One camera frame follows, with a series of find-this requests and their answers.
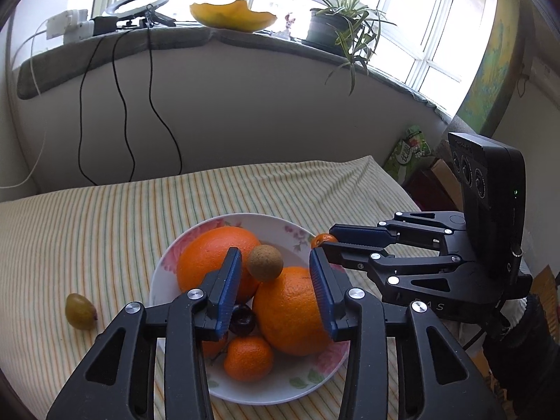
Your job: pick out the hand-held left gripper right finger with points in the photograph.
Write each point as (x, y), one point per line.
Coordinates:
(321, 293)

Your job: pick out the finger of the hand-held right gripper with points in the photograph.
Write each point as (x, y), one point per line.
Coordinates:
(363, 234)
(350, 256)

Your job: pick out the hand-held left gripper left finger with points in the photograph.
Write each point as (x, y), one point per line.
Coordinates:
(232, 288)

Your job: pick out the small mandarin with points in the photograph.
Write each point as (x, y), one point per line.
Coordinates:
(212, 348)
(248, 358)
(321, 239)

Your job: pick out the large orange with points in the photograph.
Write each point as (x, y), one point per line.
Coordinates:
(284, 310)
(205, 262)

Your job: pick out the white floral bowl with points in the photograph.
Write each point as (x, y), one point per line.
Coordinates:
(280, 380)

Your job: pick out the person's right forearm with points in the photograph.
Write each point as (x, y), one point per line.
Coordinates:
(525, 345)

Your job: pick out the dark cherry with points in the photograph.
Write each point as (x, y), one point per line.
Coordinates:
(243, 319)

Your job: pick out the round brown kiwi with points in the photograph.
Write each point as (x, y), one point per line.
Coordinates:
(264, 262)

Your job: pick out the cardboard box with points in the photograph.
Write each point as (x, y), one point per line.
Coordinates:
(442, 175)

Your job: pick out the green snack packet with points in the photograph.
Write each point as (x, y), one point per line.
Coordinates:
(404, 157)

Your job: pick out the striped cloth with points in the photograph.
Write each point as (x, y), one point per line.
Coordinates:
(109, 227)

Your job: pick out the green plum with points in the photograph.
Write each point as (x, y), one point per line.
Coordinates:
(81, 310)

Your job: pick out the spider plant in black pot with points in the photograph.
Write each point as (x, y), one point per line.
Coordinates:
(323, 26)

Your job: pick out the small figurine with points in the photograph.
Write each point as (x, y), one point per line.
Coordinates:
(288, 24)

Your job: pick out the yellow wavy bowl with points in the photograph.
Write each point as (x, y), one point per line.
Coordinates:
(232, 17)

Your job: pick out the black power adapter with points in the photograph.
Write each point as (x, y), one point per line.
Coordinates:
(104, 25)

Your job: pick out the white power strip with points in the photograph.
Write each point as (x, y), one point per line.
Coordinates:
(65, 24)

